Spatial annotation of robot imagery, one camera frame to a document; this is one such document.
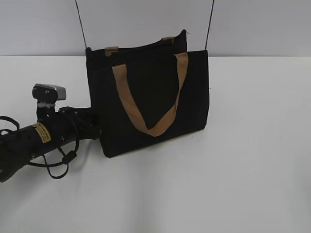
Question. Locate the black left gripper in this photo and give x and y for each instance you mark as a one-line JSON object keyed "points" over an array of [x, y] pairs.
{"points": [[85, 121]]}

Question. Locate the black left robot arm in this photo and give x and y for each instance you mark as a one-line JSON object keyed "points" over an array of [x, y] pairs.
{"points": [[62, 131]]}

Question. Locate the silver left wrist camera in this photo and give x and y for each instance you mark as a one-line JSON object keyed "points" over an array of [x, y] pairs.
{"points": [[47, 94]]}

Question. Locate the black tote bag tan handles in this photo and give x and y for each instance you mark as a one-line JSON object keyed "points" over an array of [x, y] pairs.
{"points": [[149, 94]]}

